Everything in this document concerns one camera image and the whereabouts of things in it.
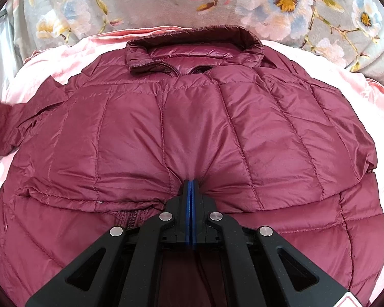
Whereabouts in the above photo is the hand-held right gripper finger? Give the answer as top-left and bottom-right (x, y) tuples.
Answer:
(192, 179), (363, 307)
(26, 179), (193, 307)

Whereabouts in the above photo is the maroon puffer jacket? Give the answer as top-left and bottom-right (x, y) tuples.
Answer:
(0, 26), (384, 307)

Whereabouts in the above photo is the pink printed blanket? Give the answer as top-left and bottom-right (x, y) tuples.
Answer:
(0, 28), (384, 295)

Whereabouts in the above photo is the grey floral bed sheet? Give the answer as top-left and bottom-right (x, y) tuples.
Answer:
(6, 0), (384, 80)

